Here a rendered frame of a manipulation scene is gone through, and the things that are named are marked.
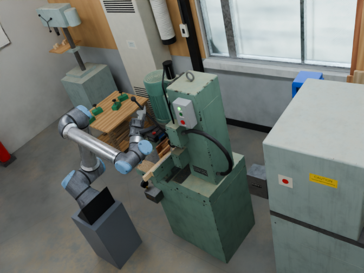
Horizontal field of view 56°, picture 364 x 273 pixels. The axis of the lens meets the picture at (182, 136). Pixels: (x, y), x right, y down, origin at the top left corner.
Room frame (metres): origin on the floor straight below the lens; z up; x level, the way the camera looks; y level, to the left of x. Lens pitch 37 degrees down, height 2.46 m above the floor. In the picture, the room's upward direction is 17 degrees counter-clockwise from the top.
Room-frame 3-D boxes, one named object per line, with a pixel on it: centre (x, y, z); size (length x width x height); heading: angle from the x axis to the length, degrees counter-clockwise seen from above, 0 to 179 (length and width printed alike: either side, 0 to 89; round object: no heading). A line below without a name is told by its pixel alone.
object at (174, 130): (1.67, 0.02, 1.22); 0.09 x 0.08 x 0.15; 41
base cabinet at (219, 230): (1.84, -0.03, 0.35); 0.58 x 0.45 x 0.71; 41
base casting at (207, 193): (1.84, -0.03, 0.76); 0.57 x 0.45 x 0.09; 41
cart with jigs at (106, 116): (3.42, 0.68, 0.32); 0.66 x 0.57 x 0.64; 132
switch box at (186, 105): (1.60, -0.05, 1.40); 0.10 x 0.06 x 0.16; 41
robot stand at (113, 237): (1.92, 0.82, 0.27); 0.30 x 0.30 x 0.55; 44
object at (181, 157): (1.69, 0.05, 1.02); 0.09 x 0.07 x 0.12; 131
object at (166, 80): (1.83, -0.04, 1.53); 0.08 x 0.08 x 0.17; 41
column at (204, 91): (1.72, -0.14, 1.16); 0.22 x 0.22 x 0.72; 41
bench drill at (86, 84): (4.23, 0.97, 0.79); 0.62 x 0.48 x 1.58; 45
